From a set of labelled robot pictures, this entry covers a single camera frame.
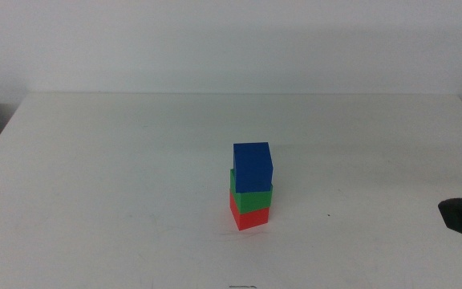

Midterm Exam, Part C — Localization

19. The red cube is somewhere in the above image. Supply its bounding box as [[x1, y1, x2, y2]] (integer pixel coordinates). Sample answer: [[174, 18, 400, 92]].
[[229, 189, 270, 232]]

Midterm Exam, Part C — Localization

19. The green cube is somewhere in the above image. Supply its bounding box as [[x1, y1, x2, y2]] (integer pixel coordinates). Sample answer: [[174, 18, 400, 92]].
[[229, 168, 274, 215]]

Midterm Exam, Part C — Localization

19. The blue cube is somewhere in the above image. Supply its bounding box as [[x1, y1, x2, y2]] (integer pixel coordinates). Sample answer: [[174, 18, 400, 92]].
[[233, 141, 274, 194]]

